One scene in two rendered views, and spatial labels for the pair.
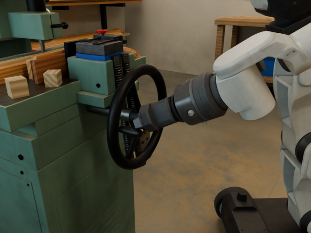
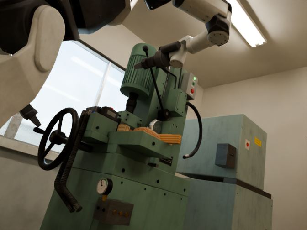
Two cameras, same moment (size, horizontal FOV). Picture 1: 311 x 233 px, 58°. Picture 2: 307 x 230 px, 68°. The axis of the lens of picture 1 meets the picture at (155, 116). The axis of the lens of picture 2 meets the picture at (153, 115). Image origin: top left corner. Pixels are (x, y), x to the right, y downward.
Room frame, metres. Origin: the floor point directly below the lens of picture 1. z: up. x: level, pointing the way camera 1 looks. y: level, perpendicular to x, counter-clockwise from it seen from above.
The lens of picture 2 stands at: (1.39, -0.81, 0.66)
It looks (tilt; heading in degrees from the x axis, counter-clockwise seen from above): 19 degrees up; 108
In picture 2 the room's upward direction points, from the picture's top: 14 degrees clockwise
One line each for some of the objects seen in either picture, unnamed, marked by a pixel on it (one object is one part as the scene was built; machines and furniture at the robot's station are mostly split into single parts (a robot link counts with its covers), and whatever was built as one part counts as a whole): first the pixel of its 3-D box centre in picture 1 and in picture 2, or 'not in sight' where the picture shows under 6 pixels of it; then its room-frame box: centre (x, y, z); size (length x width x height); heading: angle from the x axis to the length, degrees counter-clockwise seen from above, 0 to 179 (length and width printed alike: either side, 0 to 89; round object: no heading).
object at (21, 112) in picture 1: (82, 81); (107, 141); (0.85, 0.23, 0.87); 0.61 x 0.30 x 0.06; 152
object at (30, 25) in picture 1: (35, 27); (129, 122); (0.88, 0.36, 1.03); 0.14 x 0.07 x 0.09; 62
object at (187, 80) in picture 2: not in sight; (188, 86); (1.14, 0.56, 1.40); 0.10 x 0.06 x 0.16; 62
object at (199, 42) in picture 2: not in sight; (209, 34); (1.29, -0.06, 1.31); 0.19 x 0.11 x 0.10; 141
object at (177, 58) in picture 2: not in sight; (173, 54); (1.12, 0.08, 1.30); 0.11 x 0.11 x 0.11; 62
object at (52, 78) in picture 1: (52, 78); not in sight; (0.72, 0.27, 0.92); 0.04 x 0.03 x 0.04; 2
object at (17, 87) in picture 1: (17, 87); not in sight; (0.63, 0.32, 0.92); 0.04 x 0.04 x 0.04; 41
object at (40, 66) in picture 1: (67, 63); not in sight; (0.83, 0.26, 0.93); 0.24 x 0.01 x 0.06; 152
